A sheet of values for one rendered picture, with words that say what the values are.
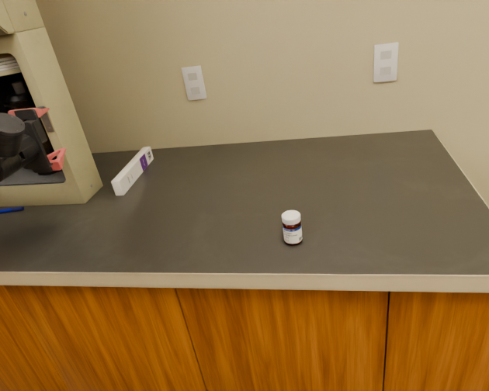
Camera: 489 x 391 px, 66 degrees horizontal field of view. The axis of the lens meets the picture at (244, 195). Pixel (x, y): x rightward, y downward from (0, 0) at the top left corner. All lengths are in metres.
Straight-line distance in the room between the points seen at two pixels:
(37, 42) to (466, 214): 1.09
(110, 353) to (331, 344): 0.58
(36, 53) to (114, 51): 0.39
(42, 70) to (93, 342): 0.72
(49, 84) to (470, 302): 1.10
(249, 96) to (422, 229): 0.75
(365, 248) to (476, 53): 0.79
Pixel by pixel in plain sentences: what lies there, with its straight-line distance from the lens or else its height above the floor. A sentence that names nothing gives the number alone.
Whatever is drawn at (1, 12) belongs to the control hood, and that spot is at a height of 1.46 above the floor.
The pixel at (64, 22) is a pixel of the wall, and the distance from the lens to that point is 1.54.
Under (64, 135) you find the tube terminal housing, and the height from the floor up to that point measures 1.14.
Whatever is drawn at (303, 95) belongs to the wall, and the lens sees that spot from 1.33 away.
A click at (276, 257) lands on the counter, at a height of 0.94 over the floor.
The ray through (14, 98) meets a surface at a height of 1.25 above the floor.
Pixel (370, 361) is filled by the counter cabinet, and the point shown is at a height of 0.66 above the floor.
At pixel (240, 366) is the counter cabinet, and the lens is 1.03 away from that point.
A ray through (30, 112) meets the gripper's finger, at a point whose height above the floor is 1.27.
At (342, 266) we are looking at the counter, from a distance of 0.76.
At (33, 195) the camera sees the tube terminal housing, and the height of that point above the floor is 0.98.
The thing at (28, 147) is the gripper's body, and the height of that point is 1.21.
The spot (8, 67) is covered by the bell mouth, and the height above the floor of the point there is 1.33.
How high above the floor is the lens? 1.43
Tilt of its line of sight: 29 degrees down
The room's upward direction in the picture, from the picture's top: 9 degrees counter-clockwise
